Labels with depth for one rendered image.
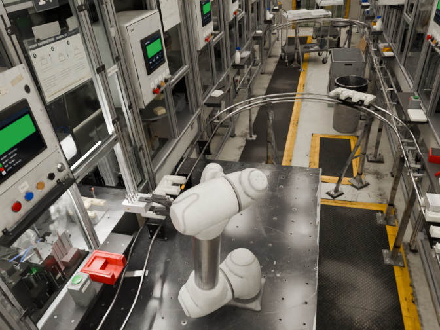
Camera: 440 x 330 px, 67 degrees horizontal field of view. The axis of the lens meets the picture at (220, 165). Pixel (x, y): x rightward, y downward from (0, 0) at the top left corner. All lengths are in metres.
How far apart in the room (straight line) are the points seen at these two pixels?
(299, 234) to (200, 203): 1.12
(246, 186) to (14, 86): 0.84
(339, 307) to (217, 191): 1.73
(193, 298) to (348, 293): 1.42
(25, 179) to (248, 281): 0.98
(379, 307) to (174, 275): 1.43
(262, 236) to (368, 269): 1.07
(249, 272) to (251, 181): 0.61
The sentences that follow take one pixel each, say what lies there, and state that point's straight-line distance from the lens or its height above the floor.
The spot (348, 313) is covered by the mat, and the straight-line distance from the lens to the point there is 2.56.
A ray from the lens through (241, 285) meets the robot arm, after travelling 1.56.
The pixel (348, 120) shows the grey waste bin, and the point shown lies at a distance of 4.35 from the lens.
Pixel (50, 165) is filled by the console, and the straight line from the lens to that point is 1.45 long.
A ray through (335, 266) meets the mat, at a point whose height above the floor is 0.01.
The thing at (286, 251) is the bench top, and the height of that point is 0.68.
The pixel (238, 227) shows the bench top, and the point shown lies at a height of 0.68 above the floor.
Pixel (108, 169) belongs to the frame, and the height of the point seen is 1.05.
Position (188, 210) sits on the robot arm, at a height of 1.48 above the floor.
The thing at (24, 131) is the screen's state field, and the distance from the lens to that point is 1.32.
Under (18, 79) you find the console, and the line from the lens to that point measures 1.34.
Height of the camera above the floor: 2.13
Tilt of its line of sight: 34 degrees down
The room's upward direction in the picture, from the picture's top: 6 degrees counter-clockwise
